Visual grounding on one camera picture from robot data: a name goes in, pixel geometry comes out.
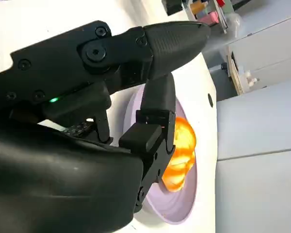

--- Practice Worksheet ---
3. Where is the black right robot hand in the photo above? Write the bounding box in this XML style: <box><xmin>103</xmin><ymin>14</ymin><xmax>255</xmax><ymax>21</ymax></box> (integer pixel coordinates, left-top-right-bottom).
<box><xmin>0</xmin><ymin>20</ymin><xmax>211</xmax><ymax>233</ymax></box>

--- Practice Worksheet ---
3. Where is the pink box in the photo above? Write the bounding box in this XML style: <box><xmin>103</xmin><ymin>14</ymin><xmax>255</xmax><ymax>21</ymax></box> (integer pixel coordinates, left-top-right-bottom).
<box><xmin>198</xmin><ymin>11</ymin><xmax>220</xmax><ymax>25</ymax></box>

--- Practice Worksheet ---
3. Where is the wooden board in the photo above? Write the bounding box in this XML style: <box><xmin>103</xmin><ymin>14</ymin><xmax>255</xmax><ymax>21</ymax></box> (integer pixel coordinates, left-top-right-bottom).
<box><xmin>226</xmin><ymin>45</ymin><xmax>245</xmax><ymax>95</ymax></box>

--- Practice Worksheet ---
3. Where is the white cabinet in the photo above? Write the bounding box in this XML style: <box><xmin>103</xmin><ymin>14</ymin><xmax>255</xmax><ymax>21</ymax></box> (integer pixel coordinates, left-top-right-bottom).
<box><xmin>229</xmin><ymin>13</ymin><xmax>291</xmax><ymax>93</ymax></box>

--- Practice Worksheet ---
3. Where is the grey partition panel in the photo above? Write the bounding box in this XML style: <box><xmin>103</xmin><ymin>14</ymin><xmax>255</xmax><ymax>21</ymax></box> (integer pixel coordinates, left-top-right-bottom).
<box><xmin>215</xmin><ymin>80</ymin><xmax>291</xmax><ymax>161</ymax></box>
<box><xmin>214</xmin><ymin>148</ymin><xmax>291</xmax><ymax>233</ymax></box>

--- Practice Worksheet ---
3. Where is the lilac plate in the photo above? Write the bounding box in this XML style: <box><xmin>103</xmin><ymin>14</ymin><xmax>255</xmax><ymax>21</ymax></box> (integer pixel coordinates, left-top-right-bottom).
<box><xmin>123</xmin><ymin>84</ymin><xmax>199</xmax><ymax>217</ymax></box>

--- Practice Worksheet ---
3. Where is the black box device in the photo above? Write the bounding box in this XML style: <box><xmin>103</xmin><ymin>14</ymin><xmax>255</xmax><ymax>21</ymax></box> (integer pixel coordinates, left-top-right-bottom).
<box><xmin>165</xmin><ymin>0</ymin><xmax>185</xmax><ymax>17</ymax></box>

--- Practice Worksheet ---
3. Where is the clear plastic bottle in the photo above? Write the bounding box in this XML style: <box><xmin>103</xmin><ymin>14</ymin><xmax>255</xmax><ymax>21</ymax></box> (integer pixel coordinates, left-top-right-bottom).
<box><xmin>226</xmin><ymin>12</ymin><xmax>242</xmax><ymax>38</ymax></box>

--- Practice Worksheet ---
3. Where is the orange white toy bread roll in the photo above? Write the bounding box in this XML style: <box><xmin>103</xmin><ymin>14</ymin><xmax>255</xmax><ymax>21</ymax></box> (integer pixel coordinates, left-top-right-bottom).
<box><xmin>161</xmin><ymin>116</ymin><xmax>197</xmax><ymax>193</ymax></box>

